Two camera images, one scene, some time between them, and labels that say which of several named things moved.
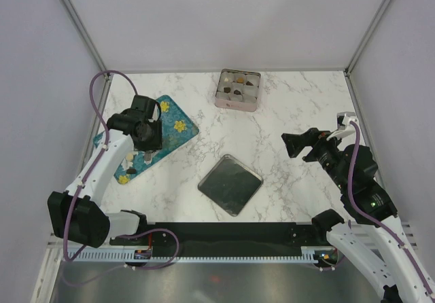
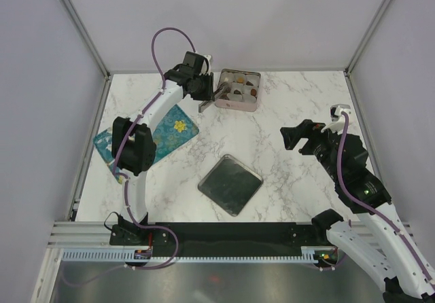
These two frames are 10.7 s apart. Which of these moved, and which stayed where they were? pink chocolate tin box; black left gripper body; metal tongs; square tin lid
Moved: black left gripper body; metal tongs
Stayed: pink chocolate tin box; square tin lid
